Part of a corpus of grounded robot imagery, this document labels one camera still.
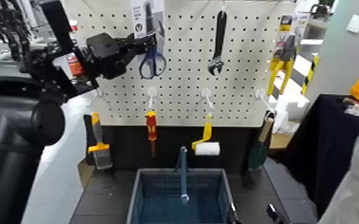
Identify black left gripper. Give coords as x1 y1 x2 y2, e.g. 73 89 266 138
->
86 32 157 80

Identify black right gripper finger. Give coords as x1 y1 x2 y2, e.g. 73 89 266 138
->
228 203 240 224
266 203 290 224

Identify blue scissors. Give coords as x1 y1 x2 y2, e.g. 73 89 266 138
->
131 0 168 80

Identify blue crate grey rim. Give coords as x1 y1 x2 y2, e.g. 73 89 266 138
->
125 146 240 224

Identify beige pegboard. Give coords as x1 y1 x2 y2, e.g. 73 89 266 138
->
63 0 296 127

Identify white red caulk tube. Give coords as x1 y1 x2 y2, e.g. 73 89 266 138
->
66 20 85 77

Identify brown cardboard box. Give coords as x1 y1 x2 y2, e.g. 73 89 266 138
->
270 132 294 150

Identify black adjustable wrench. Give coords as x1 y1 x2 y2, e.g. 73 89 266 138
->
208 10 228 76

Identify red yellow screwdriver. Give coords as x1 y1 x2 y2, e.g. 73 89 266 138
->
145 110 158 158

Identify white foam blocks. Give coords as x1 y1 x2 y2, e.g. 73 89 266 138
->
267 94 311 133

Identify black background robot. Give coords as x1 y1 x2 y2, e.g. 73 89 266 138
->
0 0 32 62

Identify brown cardboard piece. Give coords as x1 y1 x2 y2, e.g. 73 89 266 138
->
78 157 97 188

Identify yellow pliers in package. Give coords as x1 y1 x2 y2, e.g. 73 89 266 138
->
266 14 298 96

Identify black appliance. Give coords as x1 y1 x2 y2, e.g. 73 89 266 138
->
309 3 332 20

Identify green trowel wooden handle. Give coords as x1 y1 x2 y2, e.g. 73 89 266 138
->
247 117 275 171

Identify paint roller yellow handle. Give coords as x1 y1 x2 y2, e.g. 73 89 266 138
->
191 113 221 157

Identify paintbrush grey orange handle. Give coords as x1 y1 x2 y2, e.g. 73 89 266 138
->
86 111 113 170

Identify yellow black striped post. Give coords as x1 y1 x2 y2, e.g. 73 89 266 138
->
301 54 320 96

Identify white wall switch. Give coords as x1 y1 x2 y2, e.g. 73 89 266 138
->
346 14 359 34

